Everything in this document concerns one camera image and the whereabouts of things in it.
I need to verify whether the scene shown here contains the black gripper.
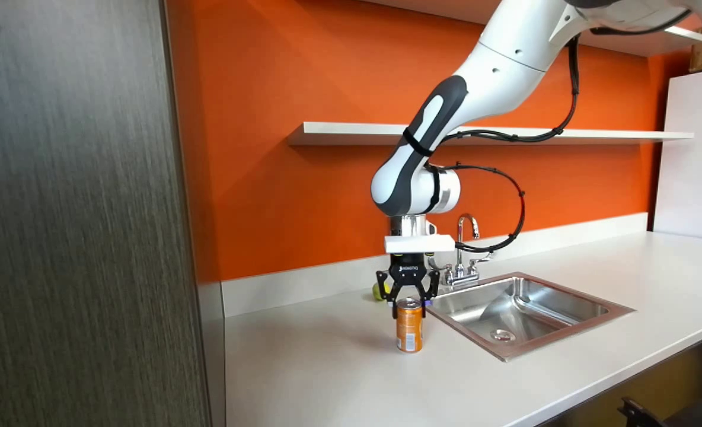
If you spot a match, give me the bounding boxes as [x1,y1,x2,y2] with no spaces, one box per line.
[375,250,441,312]

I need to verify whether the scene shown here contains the dark wood cabinet panel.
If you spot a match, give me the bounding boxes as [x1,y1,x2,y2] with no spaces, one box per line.
[0,0,215,427]

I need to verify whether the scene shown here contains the thick white wall shelf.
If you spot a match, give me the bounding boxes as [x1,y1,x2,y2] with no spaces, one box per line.
[366,0,702,58]

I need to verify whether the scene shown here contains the white refrigerator side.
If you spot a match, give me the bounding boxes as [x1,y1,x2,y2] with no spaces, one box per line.
[652,65,702,245]

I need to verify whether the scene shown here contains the white backsplash strip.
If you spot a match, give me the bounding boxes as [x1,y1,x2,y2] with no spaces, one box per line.
[198,211,652,319]

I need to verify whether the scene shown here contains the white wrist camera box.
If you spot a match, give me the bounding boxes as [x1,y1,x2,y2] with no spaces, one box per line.
[385,212,458,255]

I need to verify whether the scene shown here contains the thin white wall shelf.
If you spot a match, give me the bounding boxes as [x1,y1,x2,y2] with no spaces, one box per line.
[288,119,696,148]

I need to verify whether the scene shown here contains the orange soda can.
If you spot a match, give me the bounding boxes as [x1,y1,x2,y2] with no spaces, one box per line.
[393,293,426,355]

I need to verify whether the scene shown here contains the black chair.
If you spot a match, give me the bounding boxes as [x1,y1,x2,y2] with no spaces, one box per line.
[617,396,702,427]

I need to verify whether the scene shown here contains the chrome faucet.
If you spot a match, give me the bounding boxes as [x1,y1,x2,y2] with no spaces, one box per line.
[430,211,498,290]

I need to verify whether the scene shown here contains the stainless steel sink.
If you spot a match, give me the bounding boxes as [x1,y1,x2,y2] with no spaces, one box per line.
[422,269,636,362]

